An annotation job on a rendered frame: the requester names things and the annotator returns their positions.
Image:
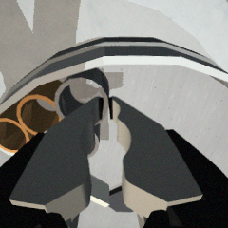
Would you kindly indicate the grey round turntable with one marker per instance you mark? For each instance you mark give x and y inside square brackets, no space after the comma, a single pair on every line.
[154,77]

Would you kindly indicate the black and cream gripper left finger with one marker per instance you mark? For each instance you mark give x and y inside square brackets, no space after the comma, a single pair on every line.
[50,173]

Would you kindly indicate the bronze bushing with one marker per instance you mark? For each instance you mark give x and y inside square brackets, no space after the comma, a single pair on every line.
[12,138]
[34,118]

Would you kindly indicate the grey metal bushing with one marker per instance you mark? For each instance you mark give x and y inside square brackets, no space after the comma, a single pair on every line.
[94,147]
[64,101]

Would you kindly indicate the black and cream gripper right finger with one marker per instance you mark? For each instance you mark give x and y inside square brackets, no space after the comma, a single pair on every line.
[163,171]

